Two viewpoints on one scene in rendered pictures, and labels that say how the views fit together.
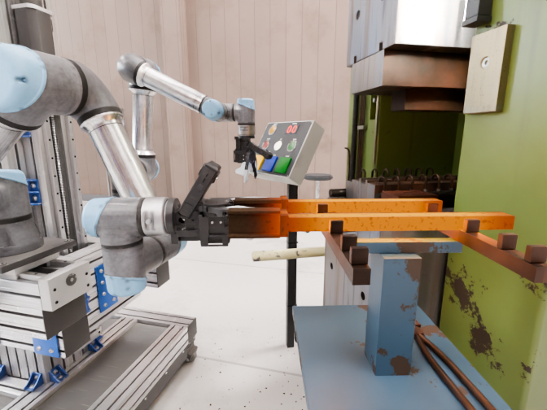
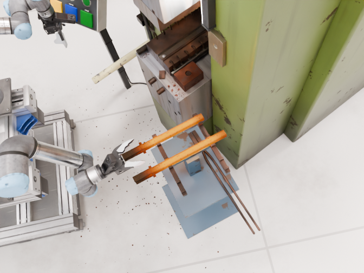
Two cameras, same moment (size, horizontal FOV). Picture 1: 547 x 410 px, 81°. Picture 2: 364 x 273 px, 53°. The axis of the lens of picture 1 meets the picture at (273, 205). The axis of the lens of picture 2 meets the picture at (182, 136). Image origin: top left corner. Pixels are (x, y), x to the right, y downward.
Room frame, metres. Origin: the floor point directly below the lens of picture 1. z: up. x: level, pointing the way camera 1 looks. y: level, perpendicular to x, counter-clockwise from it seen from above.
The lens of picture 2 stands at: (-0.03, -0.07, 2.52)
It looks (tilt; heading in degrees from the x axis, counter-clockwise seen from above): 68 degrees down; 348
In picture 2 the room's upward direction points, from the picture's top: 14 degrees counter-clockwise
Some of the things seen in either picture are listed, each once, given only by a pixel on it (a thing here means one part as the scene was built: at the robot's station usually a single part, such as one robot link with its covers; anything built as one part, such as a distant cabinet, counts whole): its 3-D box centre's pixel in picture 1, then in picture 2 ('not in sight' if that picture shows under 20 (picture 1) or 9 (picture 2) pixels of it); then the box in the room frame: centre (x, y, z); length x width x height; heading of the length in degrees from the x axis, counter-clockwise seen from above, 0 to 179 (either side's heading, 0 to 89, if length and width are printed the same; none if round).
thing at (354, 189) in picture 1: (416, 189); (190, 36); (1.07, -0.49, 0.96); 0.42 x 0.20 x 0.09; 102
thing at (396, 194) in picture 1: (408, 204); (188, 76); (0.87, -0.37, 0.95); 0.12 x 0.09 x 0.07; 102
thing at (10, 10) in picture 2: (221, 112); (18, 8); (1.42, 0.22, 1.23); 0.11 x 0.11 x 0.08; 83
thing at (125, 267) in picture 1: (131, 262); (86, 184); (0.61, 0.29, 0.88); 0.11 x 0.08 x 0.11; 164
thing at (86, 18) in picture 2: (283, 165); (86, 18); (1.41, -0.04, 1.01); 0.07 x 0.05 x 0.07; 37
